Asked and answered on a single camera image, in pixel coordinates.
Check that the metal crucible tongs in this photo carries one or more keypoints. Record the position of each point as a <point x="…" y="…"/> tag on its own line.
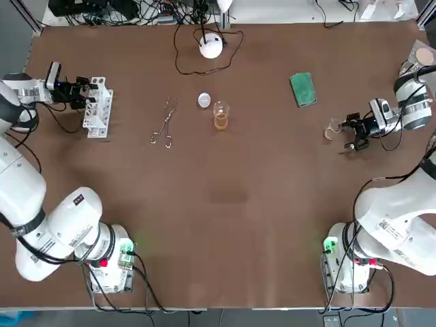
<point x="166" y="119"/>

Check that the white test tube rack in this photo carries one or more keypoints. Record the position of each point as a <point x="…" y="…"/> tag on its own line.
<point x="98" y="112"/>

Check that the glass beaker with amber liquid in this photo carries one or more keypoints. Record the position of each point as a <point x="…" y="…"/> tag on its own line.
<point x="221" y="121"/>

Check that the white desk lamp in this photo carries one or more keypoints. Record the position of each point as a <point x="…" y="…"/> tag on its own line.
<point x="211" y="47"/>

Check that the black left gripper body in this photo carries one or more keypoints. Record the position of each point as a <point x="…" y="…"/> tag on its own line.
<point x="62" y="92"/>

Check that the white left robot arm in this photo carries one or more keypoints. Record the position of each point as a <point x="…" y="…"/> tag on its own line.
<point x="20" y="190"/>

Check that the small clear glass beaker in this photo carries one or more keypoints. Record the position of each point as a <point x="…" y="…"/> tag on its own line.
<point x="332" y="130"/>

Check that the black electronics box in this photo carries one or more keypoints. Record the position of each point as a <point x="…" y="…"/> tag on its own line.
<point x="68" y="8"/>

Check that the aluminium frame post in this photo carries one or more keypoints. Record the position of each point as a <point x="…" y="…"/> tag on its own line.
<point x="225" y="20"/>

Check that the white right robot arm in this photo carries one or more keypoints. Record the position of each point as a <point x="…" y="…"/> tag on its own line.
<point x="385" y="204"/>

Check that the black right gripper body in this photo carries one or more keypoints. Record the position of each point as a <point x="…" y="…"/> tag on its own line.
<point x="367" y="126"/>

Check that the small white dish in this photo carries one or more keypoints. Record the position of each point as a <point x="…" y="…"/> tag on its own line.
<point x="204" y="100"/>

